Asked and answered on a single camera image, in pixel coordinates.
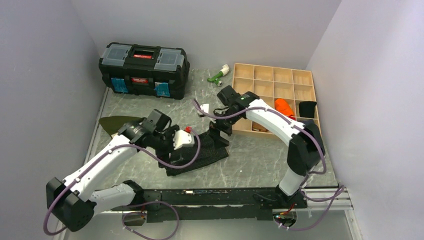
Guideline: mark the orange rolled underwear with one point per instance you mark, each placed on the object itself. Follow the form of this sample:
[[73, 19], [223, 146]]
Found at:
[[282, 106]]

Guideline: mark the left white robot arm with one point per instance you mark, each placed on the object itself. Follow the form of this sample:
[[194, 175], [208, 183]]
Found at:
[[132, 138]]

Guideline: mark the olive green underwear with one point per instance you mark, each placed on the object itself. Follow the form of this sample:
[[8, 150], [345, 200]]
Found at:
[[112, 124]]

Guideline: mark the brown rolled underwear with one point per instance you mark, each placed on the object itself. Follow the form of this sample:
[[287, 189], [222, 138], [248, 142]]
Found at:
[[258, 127]]

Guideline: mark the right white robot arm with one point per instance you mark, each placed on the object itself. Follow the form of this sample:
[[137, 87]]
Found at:
[[303, 139]]

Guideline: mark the aluminium frame rail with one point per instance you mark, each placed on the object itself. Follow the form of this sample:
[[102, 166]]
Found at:
[[65, 204]]

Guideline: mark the green and white pipe fitting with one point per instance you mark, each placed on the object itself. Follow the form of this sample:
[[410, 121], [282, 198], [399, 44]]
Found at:
[[216, 79]]

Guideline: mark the black striped underwear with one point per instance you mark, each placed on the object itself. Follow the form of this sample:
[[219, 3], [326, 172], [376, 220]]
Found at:
[[207, 155]]

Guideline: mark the black plastic toolbox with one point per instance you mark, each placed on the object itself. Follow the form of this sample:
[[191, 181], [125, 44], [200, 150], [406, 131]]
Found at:
[[145, 70]]

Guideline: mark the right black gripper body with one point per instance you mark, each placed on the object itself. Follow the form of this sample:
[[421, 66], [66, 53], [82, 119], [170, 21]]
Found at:
[[225, 125]]

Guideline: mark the black rolled underwear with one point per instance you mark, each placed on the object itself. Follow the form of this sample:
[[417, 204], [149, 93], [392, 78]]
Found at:
[[306, 109]]

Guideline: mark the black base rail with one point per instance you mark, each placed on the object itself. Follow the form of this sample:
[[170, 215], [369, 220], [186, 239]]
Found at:
[[260, 203]]

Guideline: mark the wooden compartment tray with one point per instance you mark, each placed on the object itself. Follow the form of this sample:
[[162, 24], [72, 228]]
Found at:
[[270, 83]]

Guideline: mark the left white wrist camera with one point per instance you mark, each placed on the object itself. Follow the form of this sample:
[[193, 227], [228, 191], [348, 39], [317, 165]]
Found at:
[[183, 139]]

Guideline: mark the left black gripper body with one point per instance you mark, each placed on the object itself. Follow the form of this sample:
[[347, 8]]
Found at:
[[163, 143]]

